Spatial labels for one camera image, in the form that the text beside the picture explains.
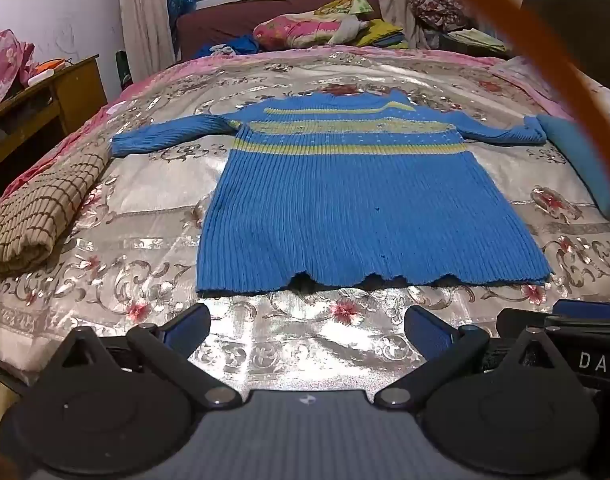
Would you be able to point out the blue striped knit sweater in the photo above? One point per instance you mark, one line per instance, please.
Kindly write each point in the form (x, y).
(355, 195)

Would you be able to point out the dark floral cloth bundle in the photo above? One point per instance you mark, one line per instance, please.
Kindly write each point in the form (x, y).
(435, 2)

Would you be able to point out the plain blue folded cloth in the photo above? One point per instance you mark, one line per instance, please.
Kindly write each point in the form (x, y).
(582, 160)

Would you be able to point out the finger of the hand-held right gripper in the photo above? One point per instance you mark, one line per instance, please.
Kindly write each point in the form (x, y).
(585, 308)

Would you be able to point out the dark wooden board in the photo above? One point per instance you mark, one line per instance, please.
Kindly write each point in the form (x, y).
(575, 5)

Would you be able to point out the pink floral pillow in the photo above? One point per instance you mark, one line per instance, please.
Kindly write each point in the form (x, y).
(297, 30)

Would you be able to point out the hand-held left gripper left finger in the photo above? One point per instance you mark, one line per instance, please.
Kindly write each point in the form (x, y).
(187, 327)

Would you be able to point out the wooden nightstand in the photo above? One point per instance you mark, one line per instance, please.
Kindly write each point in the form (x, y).
(45, 105)

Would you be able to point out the silver floral bedspread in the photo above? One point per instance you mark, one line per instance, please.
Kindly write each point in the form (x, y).
(150, 240)

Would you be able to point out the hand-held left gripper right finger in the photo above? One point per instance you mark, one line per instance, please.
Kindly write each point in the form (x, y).
(427, 330)

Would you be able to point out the white floral sheet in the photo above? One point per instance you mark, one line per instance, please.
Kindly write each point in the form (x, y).
(535, 75)

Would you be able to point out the yellow green folded bedding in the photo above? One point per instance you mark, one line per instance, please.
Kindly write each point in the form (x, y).
(382, 32)

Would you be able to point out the crumpled blue garment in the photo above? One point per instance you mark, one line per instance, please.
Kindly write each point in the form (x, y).
(225, 46)

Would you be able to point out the cream curtain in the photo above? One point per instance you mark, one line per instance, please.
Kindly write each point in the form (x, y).
(145, 10)

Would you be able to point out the pink floral cloth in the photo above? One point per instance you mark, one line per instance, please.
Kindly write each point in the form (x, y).
(2, 67)

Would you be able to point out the maroon headboard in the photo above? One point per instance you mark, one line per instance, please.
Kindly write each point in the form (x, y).
(245, 20)

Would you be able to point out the beige checked folded cloth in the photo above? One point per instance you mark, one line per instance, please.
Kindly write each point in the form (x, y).
(40, 205)

